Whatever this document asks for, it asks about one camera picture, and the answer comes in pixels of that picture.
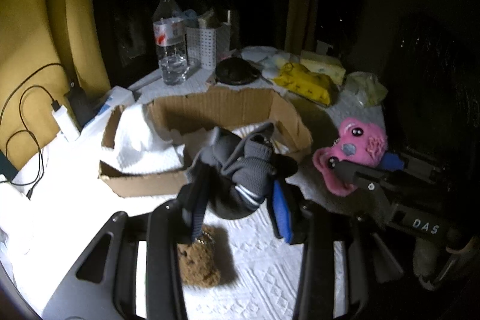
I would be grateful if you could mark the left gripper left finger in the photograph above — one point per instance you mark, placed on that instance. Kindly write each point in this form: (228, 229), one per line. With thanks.
(193, 199)

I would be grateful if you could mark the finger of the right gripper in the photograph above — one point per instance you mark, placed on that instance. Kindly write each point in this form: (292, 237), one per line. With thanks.
(391, 162)
(364, 177)

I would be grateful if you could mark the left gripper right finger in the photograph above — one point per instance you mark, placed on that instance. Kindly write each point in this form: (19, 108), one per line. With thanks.
(283, 204)

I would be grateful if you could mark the pink plush toy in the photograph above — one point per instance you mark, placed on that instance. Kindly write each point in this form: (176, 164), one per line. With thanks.
(358, 142)

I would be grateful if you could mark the grey knit gloves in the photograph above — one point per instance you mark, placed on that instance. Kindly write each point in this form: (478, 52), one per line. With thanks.
(243, 170)

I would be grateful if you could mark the white paper towel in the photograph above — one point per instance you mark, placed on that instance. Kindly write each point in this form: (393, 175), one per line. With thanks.
(140, 148)

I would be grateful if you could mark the brown fuzzy plush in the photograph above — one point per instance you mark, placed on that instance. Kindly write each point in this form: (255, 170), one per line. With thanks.
(197, 260)

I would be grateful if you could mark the crumpled clear plastic bag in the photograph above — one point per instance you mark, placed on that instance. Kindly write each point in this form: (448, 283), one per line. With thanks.
(366, 88)

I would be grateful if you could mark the white embossed table cloth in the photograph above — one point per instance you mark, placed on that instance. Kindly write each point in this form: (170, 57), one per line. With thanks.
(43, 237)

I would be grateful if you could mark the brown cardboard box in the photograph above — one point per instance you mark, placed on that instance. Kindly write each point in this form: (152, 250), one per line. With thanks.
(223, 107)

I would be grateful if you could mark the pale tissue pack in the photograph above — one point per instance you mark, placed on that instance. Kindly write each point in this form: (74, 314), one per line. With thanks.
(323, 64)

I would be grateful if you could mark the white power strip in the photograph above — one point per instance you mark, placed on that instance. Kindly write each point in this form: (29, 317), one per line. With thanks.
(117, 96)

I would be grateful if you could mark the black round pouch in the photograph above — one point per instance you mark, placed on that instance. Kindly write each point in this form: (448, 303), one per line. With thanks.
(235, 72)

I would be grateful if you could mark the black power adapter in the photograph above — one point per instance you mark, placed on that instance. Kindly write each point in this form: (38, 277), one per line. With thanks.
(82, 108)

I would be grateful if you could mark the white perforated basket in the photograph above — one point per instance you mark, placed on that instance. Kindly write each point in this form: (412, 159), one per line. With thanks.
(206, 46)

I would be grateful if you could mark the white usb charger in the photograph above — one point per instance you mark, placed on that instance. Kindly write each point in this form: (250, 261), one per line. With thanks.
(65, 122)

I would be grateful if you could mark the clear water bottle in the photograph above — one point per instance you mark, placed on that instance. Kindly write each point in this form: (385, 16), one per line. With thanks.
(170, 44)

